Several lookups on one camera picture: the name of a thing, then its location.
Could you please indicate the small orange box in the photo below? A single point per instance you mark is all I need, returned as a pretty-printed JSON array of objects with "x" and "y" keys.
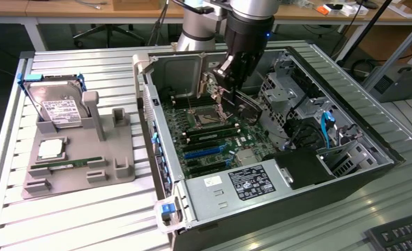
[{"x": 322, "y": 10}]

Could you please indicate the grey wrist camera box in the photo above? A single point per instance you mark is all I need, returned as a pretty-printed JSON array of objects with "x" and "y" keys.
[{"x": 221, "y": 9}]

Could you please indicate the silver chipset heat sink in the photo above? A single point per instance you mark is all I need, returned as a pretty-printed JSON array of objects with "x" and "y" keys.
[{"x": 248, "y": 156}]

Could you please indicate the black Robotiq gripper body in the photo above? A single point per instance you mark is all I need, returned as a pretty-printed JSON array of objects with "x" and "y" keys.
[{"x": 249, "y": 34}]

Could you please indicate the black open PC case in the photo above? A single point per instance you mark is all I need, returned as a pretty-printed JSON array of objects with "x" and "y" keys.
[{"x": 330, "y": 204}]

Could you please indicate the green RAM stick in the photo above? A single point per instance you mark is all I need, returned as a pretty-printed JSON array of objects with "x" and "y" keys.
[{"x": 65, "y": 163}]

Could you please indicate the brown cardboard box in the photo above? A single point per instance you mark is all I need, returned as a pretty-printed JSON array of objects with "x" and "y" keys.
[{"x": 136, "y": 5}]

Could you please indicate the black plastic air shroud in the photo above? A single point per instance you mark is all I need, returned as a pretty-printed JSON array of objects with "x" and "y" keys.
[{"x": 296, "y": 167}]

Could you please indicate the green motherboard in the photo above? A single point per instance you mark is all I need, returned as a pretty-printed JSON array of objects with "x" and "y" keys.
[{"x": 248, "y": 136}]

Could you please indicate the black stand pole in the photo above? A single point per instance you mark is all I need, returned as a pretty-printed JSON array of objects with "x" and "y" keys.
[{"x": 368, "y": 26}]

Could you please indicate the grey power supply unit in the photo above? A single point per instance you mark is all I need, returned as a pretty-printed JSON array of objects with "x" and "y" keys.
[{"x": 209, "y": 198}]

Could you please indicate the black office chair base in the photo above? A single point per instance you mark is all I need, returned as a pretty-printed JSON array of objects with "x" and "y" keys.
[{"x": 108, "y": 28}]

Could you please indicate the black RAM slot bank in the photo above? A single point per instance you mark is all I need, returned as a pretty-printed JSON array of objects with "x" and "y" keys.
[
  {"x": 188, "y": 102},
  {"x": 212, "y": 133}
]

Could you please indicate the grey equipment box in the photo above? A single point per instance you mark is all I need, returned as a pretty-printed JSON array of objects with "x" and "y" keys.
[{"x": 401, "y": 86}]

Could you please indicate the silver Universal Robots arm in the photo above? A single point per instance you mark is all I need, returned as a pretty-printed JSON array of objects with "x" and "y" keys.
[{"x": 195, "y": 31}]

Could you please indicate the small white box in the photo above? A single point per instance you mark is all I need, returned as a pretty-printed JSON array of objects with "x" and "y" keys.
[{"x": 352, "y": 10}]

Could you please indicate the CPU socket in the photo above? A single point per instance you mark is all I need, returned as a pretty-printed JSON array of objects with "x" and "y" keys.
[{"x": 205, "y": 119}]

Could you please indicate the grey plastic parts rack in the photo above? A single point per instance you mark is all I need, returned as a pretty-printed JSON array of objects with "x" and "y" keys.
[{"x": 76, "y": 146}]

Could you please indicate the silver CPU chip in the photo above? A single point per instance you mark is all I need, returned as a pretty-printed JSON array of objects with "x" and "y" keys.
[{"x": 51, "y": 149}]

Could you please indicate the hard disk in blue caddy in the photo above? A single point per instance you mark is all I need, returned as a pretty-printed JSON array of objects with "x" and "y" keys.
[{"x": 57, "y": 104}]

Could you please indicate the wooden desk grey legs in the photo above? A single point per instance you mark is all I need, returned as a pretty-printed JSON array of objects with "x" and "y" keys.
[
  {"x": 313, "y": 15},
  {"x": 11, "y": 10}
]

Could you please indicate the black keyboard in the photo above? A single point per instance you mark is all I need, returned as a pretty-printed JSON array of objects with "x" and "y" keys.
[{"x": 401, "y": 232}]

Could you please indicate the black graphics card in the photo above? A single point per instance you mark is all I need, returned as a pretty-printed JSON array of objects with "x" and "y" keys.
[{"x": 249, "y": 109}]

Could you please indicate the metal disk bay cage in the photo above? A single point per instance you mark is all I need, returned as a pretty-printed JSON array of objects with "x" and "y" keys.
[{"x": 278, "y": 96}]

